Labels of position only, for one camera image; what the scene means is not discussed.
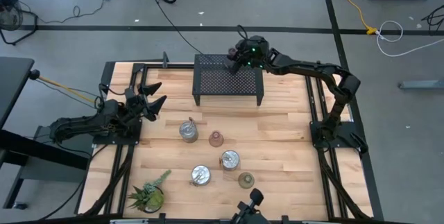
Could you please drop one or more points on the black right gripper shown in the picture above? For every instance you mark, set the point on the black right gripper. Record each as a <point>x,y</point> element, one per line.
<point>255,52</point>

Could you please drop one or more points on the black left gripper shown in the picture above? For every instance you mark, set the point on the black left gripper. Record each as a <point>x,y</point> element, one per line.
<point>136,107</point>

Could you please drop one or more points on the tin candle holder orange label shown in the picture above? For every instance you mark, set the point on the tin candle holder orange label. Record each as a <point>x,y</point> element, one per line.
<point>189,132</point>

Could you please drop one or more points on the pink glass candle holder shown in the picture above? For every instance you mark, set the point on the pink glass candle holder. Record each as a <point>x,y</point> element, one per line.
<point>216,139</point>

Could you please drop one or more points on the tin candle holder pale label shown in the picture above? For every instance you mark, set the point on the tin candle holder pale label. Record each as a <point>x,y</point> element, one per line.
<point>230,160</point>

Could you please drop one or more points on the green glass candle holder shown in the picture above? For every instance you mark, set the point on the green glass candle holder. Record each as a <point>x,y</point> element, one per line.
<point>246,180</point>

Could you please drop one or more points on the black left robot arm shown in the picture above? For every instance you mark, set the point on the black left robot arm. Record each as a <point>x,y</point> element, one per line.
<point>79,125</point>

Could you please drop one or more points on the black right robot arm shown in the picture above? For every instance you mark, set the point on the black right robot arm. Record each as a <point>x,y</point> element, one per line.
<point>312,68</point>

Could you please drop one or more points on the yellow stick with black knob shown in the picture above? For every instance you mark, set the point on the yellow stick with black knob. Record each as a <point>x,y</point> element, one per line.
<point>66,88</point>

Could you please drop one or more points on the plain silver tin candle holder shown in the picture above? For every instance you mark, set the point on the plain silver tin candle holder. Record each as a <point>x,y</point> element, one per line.
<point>200,175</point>

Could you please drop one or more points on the black perforated metal riser shelf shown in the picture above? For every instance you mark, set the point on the black perforated metal riser shelf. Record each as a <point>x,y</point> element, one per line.
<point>222,83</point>

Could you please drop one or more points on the green succulent plant in pot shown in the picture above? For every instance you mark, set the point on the green succulent plant in pot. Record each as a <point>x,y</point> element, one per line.
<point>149,198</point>

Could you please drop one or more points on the black desk top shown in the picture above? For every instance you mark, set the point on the black desk top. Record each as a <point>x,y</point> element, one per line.
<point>14,85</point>

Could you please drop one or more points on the black floor fan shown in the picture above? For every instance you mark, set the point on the black floor fan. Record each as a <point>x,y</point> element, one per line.
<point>8,14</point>

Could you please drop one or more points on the grey desk foot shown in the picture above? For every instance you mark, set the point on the grey desk foot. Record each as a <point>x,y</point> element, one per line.
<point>421,85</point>

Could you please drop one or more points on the black aluminium rig frame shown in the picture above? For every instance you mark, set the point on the black aluminium rig frame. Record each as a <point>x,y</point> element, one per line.
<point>156,66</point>

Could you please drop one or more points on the black desk frame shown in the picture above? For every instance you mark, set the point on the black desk frame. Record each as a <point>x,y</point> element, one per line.
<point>38,149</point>

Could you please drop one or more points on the black table-level camera mount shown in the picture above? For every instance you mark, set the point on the black table-level camera mount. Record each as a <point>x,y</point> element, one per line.
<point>250,207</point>

